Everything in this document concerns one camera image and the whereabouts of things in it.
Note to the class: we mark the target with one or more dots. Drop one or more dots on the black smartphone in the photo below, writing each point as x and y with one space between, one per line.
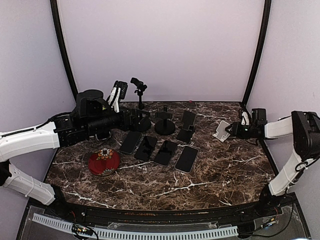
146 148
165 153

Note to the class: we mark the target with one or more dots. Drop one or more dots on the black folding phone stand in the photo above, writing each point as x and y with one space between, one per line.
188 127

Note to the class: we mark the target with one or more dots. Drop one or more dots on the large blue-edged smartphone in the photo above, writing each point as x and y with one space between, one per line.
130 142

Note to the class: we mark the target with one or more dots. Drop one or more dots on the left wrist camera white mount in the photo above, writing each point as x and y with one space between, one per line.
118 93

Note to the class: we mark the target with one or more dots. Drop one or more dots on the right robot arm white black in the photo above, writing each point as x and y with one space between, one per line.
301 127

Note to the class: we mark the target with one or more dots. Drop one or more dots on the red floral plate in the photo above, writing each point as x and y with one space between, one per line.
104 162

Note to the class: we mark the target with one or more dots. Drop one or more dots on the right black frame post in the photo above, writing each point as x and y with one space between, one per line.
258 52

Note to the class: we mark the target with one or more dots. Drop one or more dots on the left black frame post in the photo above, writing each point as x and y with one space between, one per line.
62 47

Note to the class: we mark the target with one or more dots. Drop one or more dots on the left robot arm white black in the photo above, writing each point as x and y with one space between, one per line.
92 117

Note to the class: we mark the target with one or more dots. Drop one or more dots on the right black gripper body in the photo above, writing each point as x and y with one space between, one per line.
242 133

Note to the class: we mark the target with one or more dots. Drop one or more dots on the white phone stand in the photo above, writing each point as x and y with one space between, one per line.
220 133

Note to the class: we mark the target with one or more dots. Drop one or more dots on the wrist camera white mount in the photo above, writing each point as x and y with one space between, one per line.
245 118
118 93

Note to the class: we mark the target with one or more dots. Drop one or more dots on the short black round-base stand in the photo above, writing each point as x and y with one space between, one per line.
164 126

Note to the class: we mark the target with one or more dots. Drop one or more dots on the black frame post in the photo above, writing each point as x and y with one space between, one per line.
258 52
62 47

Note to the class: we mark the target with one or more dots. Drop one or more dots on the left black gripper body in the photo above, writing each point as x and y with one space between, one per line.
124 124

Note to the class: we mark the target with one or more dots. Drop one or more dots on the white-cased smartphone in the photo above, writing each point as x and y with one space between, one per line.
186 159

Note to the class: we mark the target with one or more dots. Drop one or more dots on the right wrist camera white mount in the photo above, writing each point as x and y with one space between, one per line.
245 118

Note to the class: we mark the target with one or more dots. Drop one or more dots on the white slotted cable duct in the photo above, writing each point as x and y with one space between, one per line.
135 232

